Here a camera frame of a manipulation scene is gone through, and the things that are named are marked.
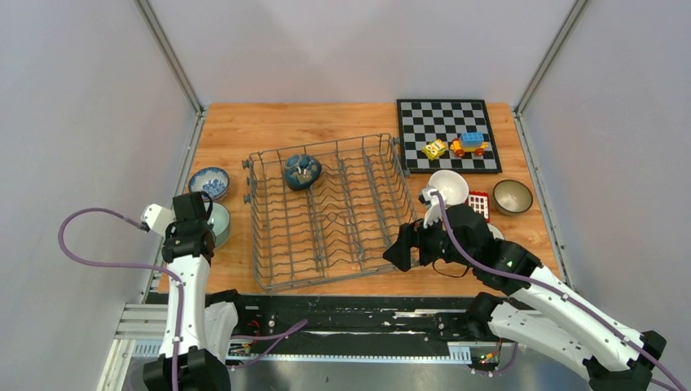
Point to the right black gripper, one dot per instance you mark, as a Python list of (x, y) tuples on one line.
[(411, 235)]

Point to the beige speckled bowl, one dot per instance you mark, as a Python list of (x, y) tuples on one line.
[(452, 186)]

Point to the dark blue white bowl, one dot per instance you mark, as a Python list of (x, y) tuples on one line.
[(497, 234)]

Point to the black striped bowl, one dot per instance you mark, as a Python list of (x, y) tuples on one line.
[(511, 197)]

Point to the grey wire dish rack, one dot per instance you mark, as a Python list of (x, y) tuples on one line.
[(336, 229)]

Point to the dark teal glazed bowl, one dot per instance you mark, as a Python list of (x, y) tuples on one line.
[(300, 171)]

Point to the pale green bowl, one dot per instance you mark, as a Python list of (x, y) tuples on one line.
[(220, 219)]

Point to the blue floral white bowl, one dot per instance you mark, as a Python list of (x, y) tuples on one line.
[(213, 180)]

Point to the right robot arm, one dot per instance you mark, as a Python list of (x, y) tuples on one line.
[(537, 309)]

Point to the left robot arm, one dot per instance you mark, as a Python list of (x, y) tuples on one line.
[(193, 350)]

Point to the red white toy block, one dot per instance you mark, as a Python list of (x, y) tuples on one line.
[(479, 202)]

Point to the yellow toy block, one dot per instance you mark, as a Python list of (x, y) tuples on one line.
[(435, 149)]

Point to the orange blue toy car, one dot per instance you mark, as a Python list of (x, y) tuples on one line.
[(465, 143)]

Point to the black white checkerboard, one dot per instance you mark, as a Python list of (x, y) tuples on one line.
[(421, 121)]

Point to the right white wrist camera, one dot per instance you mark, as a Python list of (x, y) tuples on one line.
[(428, 196)]

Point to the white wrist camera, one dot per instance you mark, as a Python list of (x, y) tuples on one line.
[(428, 196), (156, 218)]

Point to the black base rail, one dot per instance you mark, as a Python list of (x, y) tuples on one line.
[(394, 329)]

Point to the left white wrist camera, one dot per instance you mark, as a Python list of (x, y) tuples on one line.
[(156, 218)]

